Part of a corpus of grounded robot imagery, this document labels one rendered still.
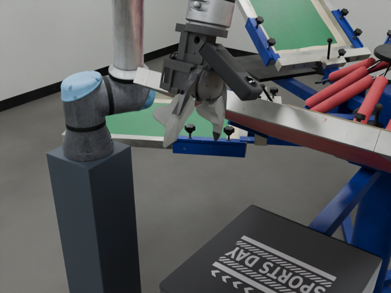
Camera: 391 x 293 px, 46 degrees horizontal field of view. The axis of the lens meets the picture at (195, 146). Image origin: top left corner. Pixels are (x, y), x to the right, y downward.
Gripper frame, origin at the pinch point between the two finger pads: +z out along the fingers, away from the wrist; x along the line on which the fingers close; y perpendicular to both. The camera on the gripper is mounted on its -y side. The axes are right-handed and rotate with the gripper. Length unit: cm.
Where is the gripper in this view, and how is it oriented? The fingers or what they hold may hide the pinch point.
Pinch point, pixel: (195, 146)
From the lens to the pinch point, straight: 79.6
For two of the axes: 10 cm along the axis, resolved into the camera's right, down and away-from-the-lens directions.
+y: -7.9, -2.8, 5.4
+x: -5.8, 0.9, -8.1
